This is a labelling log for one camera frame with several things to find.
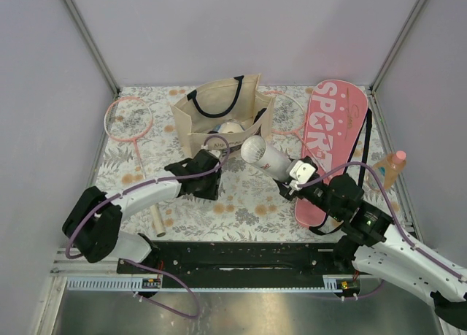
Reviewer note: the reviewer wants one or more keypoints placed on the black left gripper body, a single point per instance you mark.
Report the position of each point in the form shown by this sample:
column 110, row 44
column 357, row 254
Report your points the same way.
column 208, row 188

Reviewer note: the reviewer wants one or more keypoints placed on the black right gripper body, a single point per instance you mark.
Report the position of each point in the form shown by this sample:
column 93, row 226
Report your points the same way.
column 315, row 193

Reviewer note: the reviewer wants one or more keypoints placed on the white shuttlecock tube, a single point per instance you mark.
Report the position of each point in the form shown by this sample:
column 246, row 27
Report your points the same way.
column 257, row 152

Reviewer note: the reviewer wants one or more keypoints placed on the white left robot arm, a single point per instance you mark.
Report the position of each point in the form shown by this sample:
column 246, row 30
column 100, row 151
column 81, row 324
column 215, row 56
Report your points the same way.
column 93, row 226

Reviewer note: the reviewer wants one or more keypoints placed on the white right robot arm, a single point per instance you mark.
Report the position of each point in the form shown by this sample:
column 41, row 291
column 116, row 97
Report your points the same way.
column 373, row 244

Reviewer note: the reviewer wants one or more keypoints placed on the pink badminton racket right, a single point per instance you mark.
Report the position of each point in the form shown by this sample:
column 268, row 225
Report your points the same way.
column 289, row 121

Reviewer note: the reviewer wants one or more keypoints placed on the pink badminton racket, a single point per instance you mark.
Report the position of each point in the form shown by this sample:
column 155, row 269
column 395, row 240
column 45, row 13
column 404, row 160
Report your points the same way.
column 127, row 120
column 289, row 121

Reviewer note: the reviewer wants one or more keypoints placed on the pink badminton racket left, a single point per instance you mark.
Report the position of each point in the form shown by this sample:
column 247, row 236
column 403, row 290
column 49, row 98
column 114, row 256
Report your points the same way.
column 127, row 120

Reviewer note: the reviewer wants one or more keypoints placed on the white tape roll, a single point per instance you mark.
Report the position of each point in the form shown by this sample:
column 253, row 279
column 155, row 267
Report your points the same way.
column 230, row 127

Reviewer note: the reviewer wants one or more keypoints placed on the clear bottle pink cap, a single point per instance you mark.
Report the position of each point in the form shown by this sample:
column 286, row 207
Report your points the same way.
column 388, row 168

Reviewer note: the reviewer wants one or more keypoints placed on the beige canvas tote bag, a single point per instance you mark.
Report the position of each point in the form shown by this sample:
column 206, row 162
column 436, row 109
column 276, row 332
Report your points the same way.
column 235, row 99

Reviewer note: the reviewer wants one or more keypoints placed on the floral table mat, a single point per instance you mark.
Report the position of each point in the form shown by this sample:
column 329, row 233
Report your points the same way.
column 249, row 207

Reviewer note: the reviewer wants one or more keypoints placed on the pink racket cover bag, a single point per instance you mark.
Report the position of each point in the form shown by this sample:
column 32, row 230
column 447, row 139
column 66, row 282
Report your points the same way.
column 334, row 118

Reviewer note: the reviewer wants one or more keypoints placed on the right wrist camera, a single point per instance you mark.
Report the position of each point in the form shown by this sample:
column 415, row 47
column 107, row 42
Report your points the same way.
column 300, row 172

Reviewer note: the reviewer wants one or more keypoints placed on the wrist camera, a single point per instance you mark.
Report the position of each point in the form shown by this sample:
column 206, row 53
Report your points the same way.
column 300, row 172
column 215, row 153

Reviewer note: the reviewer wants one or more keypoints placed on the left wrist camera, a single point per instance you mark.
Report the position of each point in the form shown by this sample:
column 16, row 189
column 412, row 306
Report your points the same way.
column 215, row 153

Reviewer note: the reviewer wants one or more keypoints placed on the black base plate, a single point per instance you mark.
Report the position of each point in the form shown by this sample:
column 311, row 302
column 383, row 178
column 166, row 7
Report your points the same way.
column 248, row 265

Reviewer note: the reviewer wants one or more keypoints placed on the white slotted cable duct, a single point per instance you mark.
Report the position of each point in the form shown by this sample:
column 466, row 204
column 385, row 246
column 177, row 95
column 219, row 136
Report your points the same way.
column 132, row 284

